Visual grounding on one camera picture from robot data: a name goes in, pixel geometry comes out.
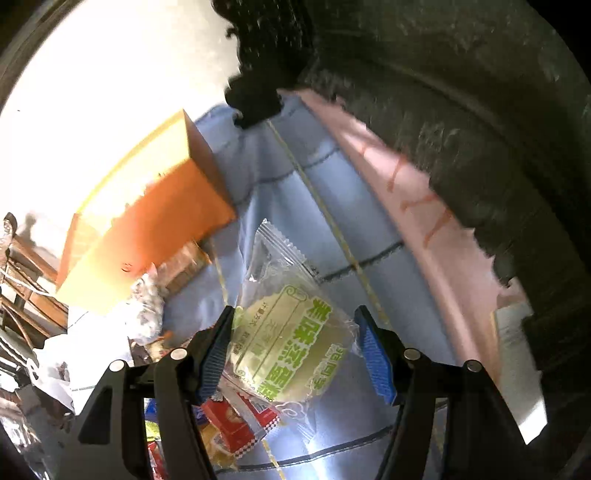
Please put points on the brown carved wooden chair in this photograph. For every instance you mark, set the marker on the brown carved wooden chair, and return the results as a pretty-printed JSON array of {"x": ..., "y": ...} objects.
[{"x": 27, "y": 300}]

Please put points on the tan snack packet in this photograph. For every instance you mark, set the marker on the tan snack packet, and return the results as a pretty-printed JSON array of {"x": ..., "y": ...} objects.
[{"x": 184, "y": 267}]

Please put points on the red checked snack packet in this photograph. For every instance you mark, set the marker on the red checked snack packet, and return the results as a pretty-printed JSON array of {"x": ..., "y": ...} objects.
[{"x": 231, "y": 420}]

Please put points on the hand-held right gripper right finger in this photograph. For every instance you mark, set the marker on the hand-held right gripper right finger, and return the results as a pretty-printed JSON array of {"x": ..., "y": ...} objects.
[{"x": 376, "y": 364}]

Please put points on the pink cloth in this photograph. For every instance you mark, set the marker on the pink cloth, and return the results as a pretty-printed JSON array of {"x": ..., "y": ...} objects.
[{"x": 392, "y": 184}]

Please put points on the dark carved wooden sofa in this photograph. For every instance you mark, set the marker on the dark carved wooden sofa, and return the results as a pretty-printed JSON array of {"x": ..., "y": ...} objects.
[{"x": 461, "y": 92}]

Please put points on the orange cardboard box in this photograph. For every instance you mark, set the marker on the orange cardboard box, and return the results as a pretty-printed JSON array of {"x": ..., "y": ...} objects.
[{"x": 152, "y": 217}]

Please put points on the blue checked tablecloth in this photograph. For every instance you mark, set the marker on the blue checked tablecloth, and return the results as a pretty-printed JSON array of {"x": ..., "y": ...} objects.
[{"x": 286, "y": 194}]

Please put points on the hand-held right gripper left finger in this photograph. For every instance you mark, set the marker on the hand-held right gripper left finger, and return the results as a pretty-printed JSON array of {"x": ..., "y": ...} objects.
[{"x": 214, "y": 357}]

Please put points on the pale round pastry clear packet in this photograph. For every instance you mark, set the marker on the pale round pastry clear packet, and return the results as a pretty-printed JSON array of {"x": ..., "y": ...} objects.
[{"x": 286, "y": 350}]

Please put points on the clear packet of small balls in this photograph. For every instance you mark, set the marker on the clear packet of small balls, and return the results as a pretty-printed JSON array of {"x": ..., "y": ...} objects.
[{"x": 147, "y": 300}]

